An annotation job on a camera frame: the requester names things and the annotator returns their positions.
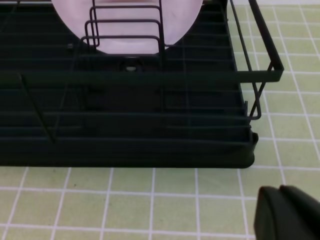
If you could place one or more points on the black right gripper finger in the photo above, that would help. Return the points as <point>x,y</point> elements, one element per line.
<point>286,213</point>

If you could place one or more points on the pink round plate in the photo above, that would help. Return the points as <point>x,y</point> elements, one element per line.
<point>129,27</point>

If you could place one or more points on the black wire dish rack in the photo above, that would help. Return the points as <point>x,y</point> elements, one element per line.
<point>65,103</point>

